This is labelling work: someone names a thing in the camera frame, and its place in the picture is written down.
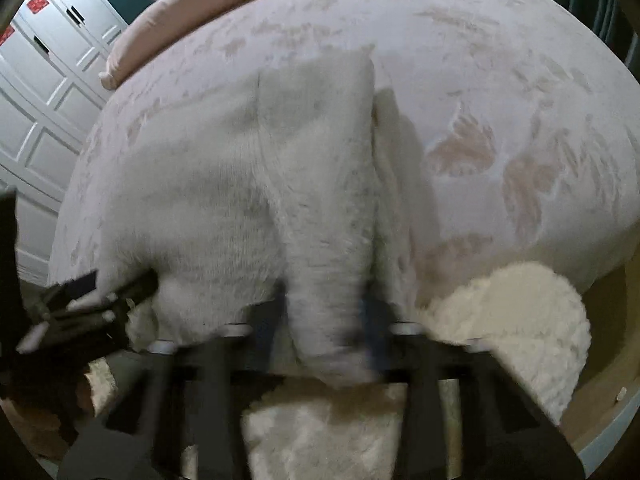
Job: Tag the striped curtain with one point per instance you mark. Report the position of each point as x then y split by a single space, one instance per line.
600 10

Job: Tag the pink pillow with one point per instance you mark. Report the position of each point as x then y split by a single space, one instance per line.
150 25

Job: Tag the bed with patterned cover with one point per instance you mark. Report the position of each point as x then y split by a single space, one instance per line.
500 110

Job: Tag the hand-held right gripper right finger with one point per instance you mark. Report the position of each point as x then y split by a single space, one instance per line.
372 332

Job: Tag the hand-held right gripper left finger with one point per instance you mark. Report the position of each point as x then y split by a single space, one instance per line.
262 335

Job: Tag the red paper sticker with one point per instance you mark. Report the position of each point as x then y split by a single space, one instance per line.
37 4
6 34

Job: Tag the white fluffy rug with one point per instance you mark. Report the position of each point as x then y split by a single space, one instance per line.
525 320

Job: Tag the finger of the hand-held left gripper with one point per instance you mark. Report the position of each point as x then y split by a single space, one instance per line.
132 287
75 287

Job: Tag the white knitted cardigan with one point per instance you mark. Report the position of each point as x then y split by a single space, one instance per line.
300 185

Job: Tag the white wardrobe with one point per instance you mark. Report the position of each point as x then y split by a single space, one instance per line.
45 110

